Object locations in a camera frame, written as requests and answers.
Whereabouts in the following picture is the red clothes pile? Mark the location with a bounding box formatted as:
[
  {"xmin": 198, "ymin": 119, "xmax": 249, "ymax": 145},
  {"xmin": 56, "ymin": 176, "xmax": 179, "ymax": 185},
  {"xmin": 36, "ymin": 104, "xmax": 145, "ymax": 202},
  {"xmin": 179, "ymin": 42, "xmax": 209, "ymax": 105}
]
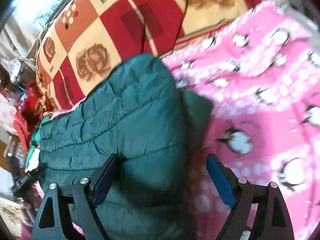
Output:
[{"xmin": 13, "ymin": 82, "xmax": 54, "ymax": 155}]

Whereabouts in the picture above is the green garment at bedside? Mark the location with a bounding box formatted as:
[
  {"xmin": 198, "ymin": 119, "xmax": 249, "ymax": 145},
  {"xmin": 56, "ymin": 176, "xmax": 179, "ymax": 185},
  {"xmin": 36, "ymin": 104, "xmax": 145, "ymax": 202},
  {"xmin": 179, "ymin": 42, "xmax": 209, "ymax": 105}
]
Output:
[{"xmin": 25, "ymin": 116, "xmax": 50, "ymax": 171}]

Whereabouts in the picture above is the pink penguin print blanket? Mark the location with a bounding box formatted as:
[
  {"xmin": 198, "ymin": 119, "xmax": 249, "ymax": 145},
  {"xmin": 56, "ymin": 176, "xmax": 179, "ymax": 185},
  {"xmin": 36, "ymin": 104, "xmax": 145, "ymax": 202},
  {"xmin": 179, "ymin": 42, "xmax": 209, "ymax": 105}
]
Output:
[{"xmin": 161, "ymin": 2, "xmax": 319, "ymax": 239}]

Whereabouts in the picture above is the red orange rose blanket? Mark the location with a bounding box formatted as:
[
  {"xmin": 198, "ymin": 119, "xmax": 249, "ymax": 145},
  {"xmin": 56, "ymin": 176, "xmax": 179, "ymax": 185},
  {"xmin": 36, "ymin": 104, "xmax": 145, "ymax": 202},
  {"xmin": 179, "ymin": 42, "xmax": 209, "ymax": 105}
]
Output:
[{"xmin": 36, "ymin": 0, "xmax": 261, "ymax": 109}]

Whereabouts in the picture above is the beige curtain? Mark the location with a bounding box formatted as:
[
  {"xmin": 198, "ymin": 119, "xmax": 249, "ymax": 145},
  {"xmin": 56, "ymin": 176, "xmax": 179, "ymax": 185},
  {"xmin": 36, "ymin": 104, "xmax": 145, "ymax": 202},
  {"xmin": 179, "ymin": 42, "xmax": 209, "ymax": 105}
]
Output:
[{"xmin": 1, "ymin": 16, "xmax": 50, "ymax": 61}]

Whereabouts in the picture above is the dark green quilted puffer jacket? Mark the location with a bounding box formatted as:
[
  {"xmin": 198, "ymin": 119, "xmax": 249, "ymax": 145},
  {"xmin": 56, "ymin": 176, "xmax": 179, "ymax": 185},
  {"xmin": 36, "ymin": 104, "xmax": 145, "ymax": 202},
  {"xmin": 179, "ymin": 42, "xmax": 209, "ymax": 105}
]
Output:
[{"xmin": 39, "ymin": 54, "xmax": 213, "ymax": 239}]

